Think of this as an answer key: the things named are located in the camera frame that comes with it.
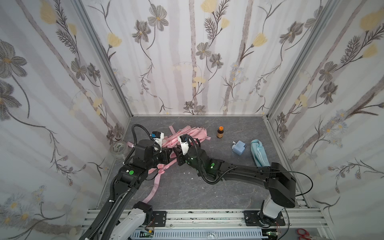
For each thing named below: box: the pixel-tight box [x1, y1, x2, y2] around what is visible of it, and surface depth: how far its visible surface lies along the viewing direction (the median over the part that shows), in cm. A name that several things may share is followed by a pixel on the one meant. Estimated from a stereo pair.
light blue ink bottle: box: [231, 140, 246, 156], surface depth 98 cm
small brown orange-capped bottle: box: [216, 126, 224, 139], surface depth 105 cm
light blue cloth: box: [251, 139, 271, 167], surface depth 97 cm
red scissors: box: [297, 228, 312, 240], surface depth 71 cm
